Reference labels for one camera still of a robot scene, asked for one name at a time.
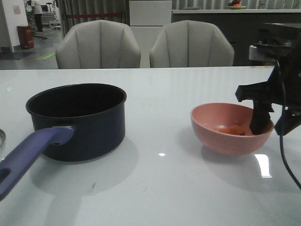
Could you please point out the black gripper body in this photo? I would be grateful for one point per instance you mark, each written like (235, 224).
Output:
(283, 86)

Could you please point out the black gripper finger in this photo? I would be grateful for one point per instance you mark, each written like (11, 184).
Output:
(260, 117)
(289, 120)

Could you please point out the orange ham slice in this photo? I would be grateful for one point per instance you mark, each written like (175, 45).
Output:
(237, 130)

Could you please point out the pink plastic bowl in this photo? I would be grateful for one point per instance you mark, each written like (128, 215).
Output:
(211, 124)

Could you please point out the glass lid with blue knob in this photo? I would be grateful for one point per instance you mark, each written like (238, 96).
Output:
(2, 138)

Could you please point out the dark grey counter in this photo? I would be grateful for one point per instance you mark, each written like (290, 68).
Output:
(239, 26)

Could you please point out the fruit plate on counter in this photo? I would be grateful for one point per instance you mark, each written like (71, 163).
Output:
(236, 4)

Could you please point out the right grey upholstered chair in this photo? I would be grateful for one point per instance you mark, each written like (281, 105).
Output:
(191, 44)

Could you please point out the grey upholstered chair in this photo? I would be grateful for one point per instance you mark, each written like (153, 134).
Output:
(191, 44)
(98, 44)

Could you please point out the white cabinet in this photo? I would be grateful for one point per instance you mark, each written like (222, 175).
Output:
(146, 17)

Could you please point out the red barrier belt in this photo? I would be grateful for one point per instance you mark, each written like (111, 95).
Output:
(119, 14)

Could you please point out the left grey upholstered chair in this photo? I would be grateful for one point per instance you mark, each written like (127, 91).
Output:
(98, 44)

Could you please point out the dark blue saucepan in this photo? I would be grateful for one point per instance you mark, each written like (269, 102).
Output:
(71, 123)

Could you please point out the person in background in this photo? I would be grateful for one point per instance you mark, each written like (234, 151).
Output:
(37, 10)

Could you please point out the red trash bin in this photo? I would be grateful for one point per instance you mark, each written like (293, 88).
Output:
(25, 36)

